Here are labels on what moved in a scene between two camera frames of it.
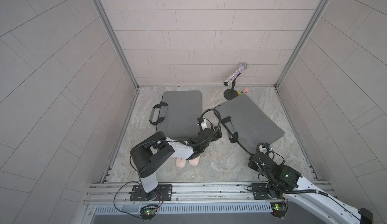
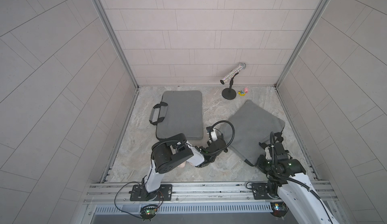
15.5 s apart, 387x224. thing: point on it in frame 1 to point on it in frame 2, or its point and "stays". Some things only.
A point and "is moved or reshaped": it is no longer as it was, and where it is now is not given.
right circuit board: x=279 y=209 stays
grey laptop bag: x=248 y=125 is moved or reshaped
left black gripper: x=218 y=135 to x=222 y=142
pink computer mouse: x=180 y=162 stays
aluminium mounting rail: x=263 y=192 stays
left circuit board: x=148 y=212 stays
